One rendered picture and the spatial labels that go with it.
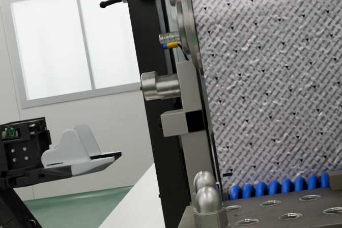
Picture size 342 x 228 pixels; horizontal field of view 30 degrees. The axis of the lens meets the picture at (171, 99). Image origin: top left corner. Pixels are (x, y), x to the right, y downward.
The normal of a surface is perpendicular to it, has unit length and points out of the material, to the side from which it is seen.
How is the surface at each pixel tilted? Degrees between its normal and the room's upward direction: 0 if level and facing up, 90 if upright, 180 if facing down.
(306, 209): 0
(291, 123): 90
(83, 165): 90
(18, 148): 90
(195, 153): 90
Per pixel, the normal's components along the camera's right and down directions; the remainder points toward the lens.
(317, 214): -0.16, -0.99
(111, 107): -0.12, 0.07
